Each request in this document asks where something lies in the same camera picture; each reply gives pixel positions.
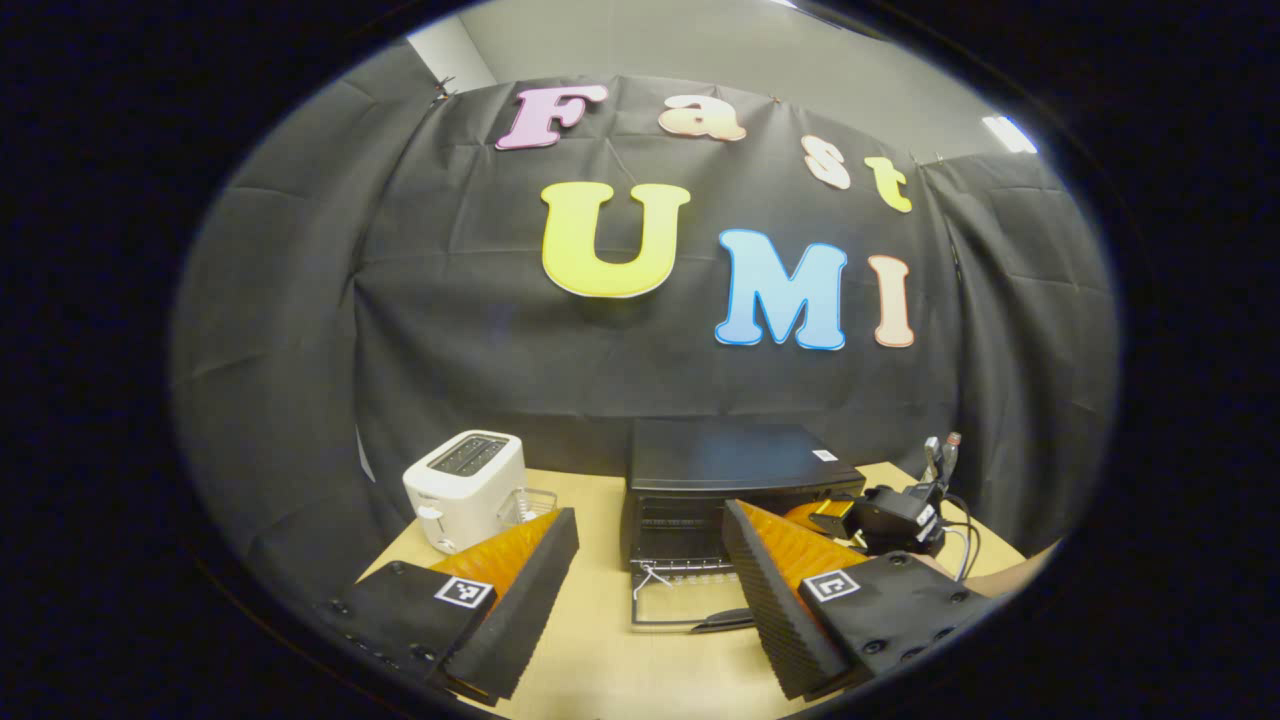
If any black backdrop cloth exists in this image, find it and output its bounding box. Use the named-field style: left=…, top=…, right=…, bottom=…
left=170, top=40, right=1121, bottom=601

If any small metal wire basket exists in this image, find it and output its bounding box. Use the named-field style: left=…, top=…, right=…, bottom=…
left=497, top=487, right=559, bottom=528

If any small ceiling light panel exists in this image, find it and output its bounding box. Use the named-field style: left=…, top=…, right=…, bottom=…
left=982, top=114, right=1039, bottom=156

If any black cable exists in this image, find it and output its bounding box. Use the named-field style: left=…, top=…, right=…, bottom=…
left=935, top=493, right=986, bottom=583

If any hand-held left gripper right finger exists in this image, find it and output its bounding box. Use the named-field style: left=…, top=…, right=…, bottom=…
left=722, top=498, right=996, bottom=701

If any black electric oven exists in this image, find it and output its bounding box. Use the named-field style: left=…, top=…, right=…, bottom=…
left=620, top=418, right=869, bottom=634

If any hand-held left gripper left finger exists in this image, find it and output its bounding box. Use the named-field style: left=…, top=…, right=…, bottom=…
left=318, top=507, right=581, bottom=706

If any white toaster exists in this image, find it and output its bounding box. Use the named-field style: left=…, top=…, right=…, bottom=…
left=402, top=430, right=528, bottom=555

